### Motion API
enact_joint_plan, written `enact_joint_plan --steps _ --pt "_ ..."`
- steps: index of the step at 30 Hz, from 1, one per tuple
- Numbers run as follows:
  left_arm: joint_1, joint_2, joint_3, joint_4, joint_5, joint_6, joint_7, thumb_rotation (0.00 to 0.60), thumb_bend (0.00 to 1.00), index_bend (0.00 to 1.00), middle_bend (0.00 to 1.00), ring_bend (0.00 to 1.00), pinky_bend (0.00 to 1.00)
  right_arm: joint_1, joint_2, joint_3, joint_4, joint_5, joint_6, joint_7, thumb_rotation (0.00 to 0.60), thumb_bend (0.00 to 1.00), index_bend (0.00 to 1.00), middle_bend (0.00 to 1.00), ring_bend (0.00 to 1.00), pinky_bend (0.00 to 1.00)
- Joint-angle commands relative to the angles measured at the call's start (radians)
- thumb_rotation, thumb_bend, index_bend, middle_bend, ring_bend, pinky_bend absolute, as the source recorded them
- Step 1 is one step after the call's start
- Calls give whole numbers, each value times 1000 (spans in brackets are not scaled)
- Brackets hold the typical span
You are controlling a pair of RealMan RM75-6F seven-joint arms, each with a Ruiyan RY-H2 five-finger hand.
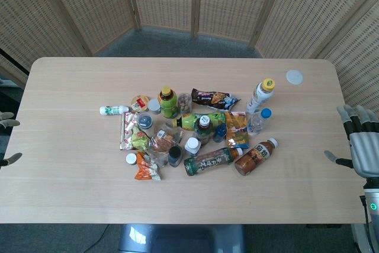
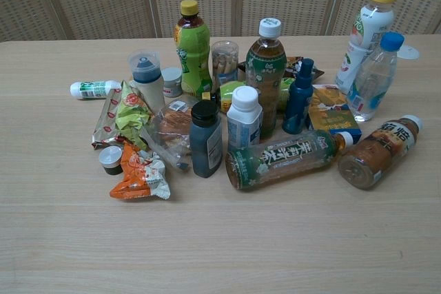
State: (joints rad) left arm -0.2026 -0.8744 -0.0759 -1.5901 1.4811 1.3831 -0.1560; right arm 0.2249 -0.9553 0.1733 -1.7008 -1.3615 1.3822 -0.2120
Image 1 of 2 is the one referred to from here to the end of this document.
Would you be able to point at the brown milk tea bottle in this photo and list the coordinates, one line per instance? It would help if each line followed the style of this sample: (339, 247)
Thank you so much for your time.
(254, 158)

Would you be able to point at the dark green labelled tea bottle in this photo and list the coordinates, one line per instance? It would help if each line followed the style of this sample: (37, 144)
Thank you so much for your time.
(207, 162)

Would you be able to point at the orange snack bag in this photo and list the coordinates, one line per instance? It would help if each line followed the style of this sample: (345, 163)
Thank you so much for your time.
(146, 170)

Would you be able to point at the white round table grommet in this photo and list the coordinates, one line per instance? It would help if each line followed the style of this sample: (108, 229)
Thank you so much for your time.
(294, 76)

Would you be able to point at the small blue bottle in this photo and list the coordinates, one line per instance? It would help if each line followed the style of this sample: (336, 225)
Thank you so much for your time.
(219, 134)

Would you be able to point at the bright green bottle yellow cap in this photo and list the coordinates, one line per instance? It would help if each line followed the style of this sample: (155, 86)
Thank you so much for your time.
(189, 120)

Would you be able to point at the cream container grey lid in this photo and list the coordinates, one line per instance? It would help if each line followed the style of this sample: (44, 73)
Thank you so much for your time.
(145, 122)

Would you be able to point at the white milk bottle green label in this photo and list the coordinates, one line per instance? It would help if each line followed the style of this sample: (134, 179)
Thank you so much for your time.
(114, 110)

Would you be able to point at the white bottle yellow cap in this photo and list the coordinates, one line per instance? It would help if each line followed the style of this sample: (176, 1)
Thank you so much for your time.
(260, 96)

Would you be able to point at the dark tea bottle white cap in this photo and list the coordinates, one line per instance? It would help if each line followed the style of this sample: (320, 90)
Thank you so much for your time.
(203, 127)

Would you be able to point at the clear bag brown pastry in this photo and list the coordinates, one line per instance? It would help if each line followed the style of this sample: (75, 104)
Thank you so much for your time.
(163, 142)

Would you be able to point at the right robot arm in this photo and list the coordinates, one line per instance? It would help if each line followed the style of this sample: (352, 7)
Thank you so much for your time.
(373, 214)

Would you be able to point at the yellow chips bag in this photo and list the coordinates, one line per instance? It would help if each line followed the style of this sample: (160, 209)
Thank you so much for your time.
(237, 128)

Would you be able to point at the black small jar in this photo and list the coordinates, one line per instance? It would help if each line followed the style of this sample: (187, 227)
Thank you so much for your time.
(174, 156)

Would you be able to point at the clear jar of nuts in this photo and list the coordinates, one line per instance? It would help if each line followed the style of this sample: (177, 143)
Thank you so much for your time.
(185, 103)

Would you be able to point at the grey lidded small can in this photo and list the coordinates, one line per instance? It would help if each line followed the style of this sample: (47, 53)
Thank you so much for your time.
(154, 106)

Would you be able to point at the green tea bottle yellow cap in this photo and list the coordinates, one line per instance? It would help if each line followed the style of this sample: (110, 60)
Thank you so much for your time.
(168, 103)

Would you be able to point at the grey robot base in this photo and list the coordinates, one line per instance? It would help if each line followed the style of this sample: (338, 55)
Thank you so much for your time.
(177, 239)

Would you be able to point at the clear water bottle blue cap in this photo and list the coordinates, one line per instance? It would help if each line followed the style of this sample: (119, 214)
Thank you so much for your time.
(259, 122)

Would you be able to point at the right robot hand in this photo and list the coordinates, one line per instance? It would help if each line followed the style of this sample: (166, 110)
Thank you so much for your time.
(365, 155)

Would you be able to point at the green snack bag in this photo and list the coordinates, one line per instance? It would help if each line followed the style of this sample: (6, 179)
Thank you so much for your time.
(141, 140)

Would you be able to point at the white capped small jar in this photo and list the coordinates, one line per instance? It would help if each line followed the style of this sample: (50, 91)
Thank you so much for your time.
(193, 146)

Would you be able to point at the dark brown snack bag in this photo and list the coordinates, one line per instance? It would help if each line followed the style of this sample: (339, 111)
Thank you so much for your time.
(211, 98)

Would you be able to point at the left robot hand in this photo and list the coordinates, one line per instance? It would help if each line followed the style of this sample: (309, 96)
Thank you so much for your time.
(9, 122)

